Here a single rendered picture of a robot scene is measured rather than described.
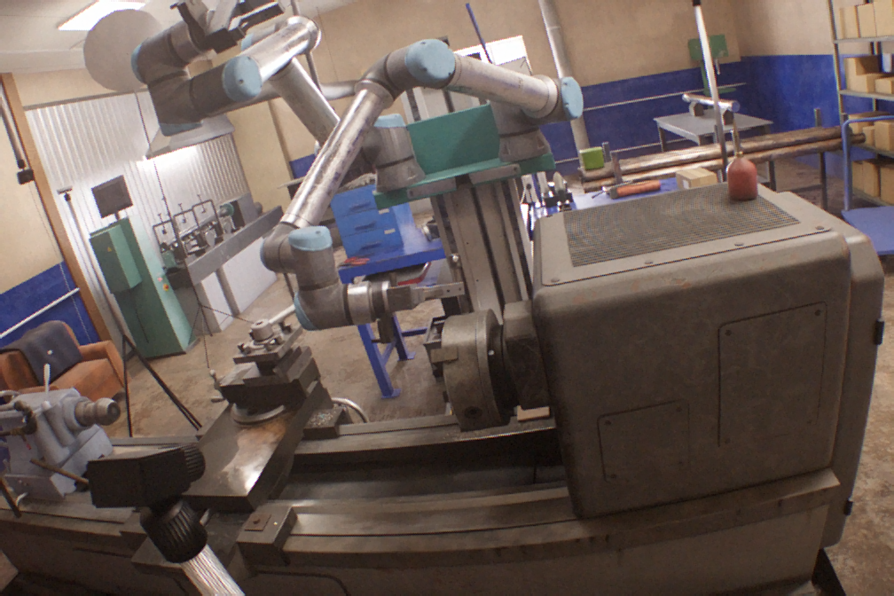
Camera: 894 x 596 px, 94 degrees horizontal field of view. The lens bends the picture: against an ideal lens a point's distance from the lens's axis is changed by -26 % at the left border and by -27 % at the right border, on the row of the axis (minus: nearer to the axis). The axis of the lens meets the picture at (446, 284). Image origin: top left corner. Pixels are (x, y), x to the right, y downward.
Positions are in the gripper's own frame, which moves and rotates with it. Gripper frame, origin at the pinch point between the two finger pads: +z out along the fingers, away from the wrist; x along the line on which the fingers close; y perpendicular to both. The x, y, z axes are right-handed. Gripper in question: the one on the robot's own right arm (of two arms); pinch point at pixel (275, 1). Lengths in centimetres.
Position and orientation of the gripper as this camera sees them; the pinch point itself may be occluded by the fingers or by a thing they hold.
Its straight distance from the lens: 106.0
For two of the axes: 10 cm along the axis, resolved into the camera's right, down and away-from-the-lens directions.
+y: 2.9, 4.3, 8.5
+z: 9.5, -1.8, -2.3
